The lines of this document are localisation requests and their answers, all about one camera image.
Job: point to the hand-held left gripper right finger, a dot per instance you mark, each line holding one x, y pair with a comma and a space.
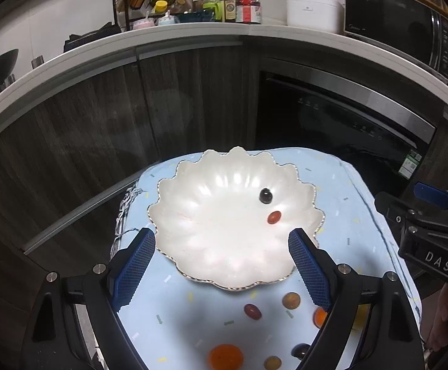
310, 273

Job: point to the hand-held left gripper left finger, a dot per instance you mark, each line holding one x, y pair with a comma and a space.
133, 269

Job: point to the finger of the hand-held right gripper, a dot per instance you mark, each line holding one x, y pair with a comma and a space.
432, 195
397, 206

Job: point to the green grape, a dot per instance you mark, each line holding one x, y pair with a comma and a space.
272, 362
291, 300

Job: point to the dark purple grape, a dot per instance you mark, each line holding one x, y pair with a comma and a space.
265, 195
300, 350

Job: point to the white scalloped plate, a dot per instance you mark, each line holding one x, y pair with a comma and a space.
208, 219

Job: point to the orange mandarin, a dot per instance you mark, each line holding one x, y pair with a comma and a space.
225, 356

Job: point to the green and white sticker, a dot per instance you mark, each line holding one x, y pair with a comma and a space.
411, 164

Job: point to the small orange kumquat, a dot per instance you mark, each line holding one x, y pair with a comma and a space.
319, 316

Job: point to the light blue speckled cloth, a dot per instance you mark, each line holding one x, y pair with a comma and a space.
347, 208

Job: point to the red grape in plate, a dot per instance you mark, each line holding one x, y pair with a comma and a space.
274, 217

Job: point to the black built-in dishwasher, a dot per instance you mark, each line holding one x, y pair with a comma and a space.
324, 135

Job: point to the dark wood cabinet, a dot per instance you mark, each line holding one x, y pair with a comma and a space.
92, 123

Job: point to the black microwave oven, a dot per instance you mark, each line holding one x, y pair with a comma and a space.
393, 23

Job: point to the white rice cooker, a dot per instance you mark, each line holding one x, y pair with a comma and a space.
312, 13

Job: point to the black stove grate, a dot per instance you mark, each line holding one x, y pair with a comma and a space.
89, 38

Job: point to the white kitchen countertop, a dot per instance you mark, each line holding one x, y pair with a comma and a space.
150, 34

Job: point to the pink jar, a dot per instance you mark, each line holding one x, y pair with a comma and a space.
143, 24

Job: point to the light blue jar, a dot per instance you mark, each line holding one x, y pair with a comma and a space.
168, 20

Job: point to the dark bottle with yellow label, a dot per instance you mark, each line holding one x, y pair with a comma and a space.
230, 7

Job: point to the dark teal bowl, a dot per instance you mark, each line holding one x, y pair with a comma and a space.
193, 17

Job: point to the yellow-capped bottle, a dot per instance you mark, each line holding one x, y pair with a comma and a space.
161, 6

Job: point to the green container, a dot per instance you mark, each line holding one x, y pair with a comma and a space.
213, 7

